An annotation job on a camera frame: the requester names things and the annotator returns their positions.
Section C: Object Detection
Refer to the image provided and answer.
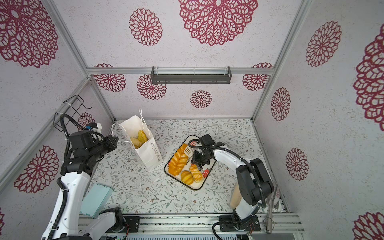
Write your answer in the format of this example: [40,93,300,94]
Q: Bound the metal tongs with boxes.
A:
[184,146,194,161]

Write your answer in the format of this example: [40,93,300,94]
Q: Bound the long braided orange bread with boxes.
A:
[169,144,189,176]

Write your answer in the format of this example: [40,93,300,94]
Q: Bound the yellow bun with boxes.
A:
[181,171,194,185]

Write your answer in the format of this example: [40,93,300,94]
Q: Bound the white paper bag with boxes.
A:
[111,109,163,172]

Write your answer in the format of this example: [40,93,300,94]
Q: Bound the striped bread roll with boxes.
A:
[137,130,148,144]

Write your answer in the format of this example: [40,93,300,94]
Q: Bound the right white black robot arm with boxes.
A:
[188,135,275,233]

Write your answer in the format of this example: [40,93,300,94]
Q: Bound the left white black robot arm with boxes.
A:
[41,114,126,240]

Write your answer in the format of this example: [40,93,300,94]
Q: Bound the white tray black rim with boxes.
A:
[164,135,216,191]

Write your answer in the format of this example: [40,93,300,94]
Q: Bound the beige sponge block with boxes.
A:
[230,183,242,210]

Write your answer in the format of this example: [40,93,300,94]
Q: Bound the light green box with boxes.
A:
[80,184,113,219]

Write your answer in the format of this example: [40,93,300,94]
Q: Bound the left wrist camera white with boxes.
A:
[85,122,102,134]

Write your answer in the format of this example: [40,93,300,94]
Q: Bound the black wire wall rack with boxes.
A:
[52,95,92,132]

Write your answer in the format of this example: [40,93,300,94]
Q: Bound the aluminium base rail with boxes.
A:
[77,212,306,235]

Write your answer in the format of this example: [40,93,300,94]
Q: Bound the metal handled tool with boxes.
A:
[264,184,278,235]

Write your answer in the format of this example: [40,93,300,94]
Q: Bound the black wall shelf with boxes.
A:
[150,67,233,85]

